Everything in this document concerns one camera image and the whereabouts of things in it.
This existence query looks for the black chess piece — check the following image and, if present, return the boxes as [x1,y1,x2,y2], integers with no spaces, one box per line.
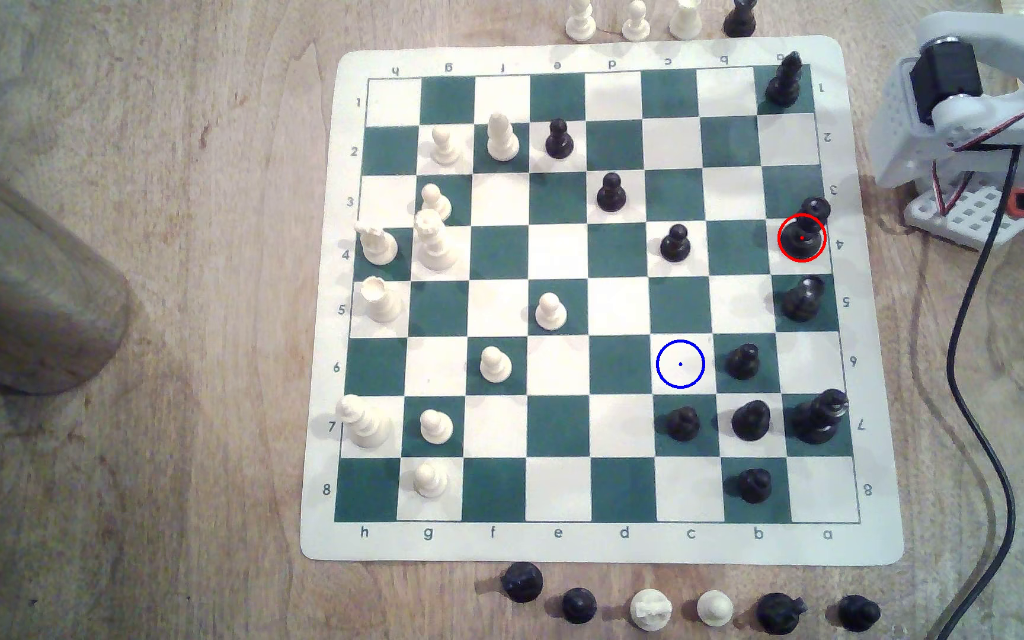
[722,0,759,39]
[500,562,544,604]

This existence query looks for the black chess knight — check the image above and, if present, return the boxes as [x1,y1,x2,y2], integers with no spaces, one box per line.
[756,592,808,636]

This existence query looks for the tall white chess piece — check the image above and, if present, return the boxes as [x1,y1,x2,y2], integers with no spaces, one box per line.
[564,0,597,43]

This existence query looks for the grey metal cylinder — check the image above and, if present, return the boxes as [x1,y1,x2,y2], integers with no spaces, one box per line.
[0,133,133,396]

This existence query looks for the black chess king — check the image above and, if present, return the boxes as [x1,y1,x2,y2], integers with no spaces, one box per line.
[764,52,805,110]

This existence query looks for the white chess queen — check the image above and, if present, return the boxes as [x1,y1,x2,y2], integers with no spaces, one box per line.
[414,210,459,273]

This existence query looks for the white perforated base plate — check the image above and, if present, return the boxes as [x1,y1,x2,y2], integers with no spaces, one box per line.
[901,173,1024,252]

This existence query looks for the black chess queen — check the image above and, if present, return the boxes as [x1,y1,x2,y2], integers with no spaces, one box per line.
[792,388,851,446]

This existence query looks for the black chess bishop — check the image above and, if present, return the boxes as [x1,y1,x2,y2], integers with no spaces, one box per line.
[731,400,773,442]
[780,197,832,263]

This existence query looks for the green white chess mat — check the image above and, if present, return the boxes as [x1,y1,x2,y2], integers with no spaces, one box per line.
[300,36,906,565]

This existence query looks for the black cable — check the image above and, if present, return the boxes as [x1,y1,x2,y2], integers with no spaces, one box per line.
[925,142,1024,640]

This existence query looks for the white chess rook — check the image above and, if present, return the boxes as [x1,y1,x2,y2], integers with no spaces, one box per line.
[668,0,704,41]
[361,276,405,324]

